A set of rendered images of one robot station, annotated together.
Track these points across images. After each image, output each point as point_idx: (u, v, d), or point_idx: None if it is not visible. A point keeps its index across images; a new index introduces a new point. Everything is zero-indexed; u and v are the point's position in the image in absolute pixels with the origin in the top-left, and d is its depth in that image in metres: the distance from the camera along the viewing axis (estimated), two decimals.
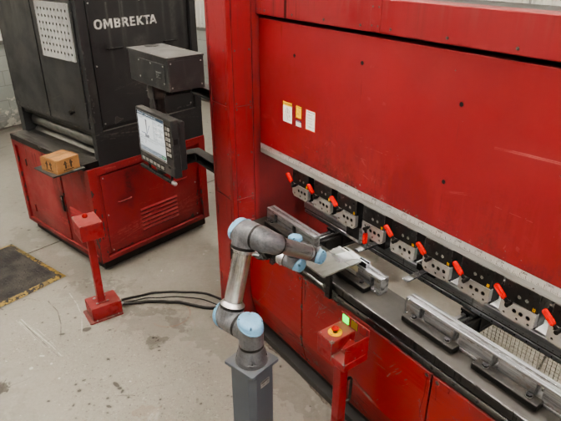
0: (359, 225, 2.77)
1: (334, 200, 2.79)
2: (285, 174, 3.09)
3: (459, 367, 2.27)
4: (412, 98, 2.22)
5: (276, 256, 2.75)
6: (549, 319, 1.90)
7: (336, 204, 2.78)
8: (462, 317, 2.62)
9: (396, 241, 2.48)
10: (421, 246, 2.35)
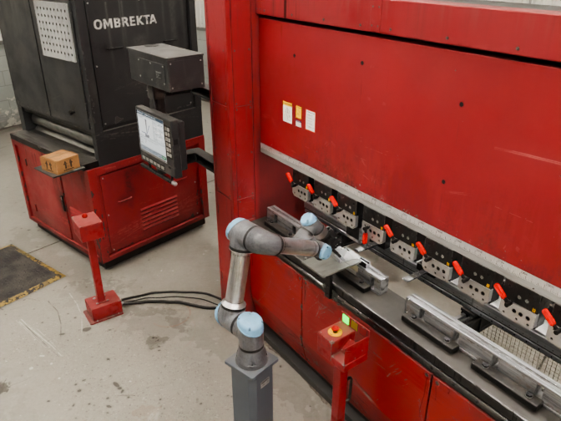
0: (359, 225, 2.77)
1: (334, 200, 2.79)
2: (285, 174, 3.09)
3: (459, 367, 2.27)
4: (412, 98, 2.22)
5: None
6: (549, 319, 1.90)
7: (336, 204, 2.78)
8: (462, 317, 2.62)
9: (396, 241, 2.48)
10: (421, 246, 2.35)
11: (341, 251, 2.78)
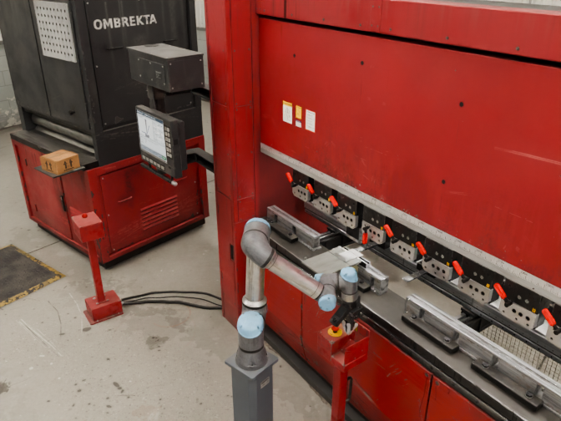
0: (359, 225, 2.77)
1: (334, 200, 2.79)
2: (285, 174, 3.09)
3: (459, 367, 2.27)
4: (412, 98, 2.22)
5: None
6: (549, 319, 1.90)
7: (336, 204, 2.78)
8: (462, 317, 2.62)
9: (396, 241, 2.48)
10: (421, 246, 2.35)
11: (354, 325, 2.50)
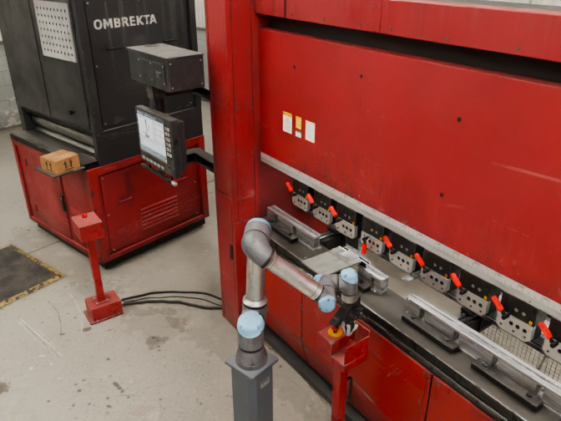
0: (358, 235, 2.79)
1: (333, 210, 2.82)
2: (285, 184, 3.12)
3: (459, 367, 2.27)
4: (411, 113, 2.24)
5: None
6: (546, 332, 1.92)
7: (336, 214, 2.81)
8: (462, 317, 2.62)
9: (396, 252, 2.51)
10: (419, 257, 2.37)
11: (353, 327, 2.50)
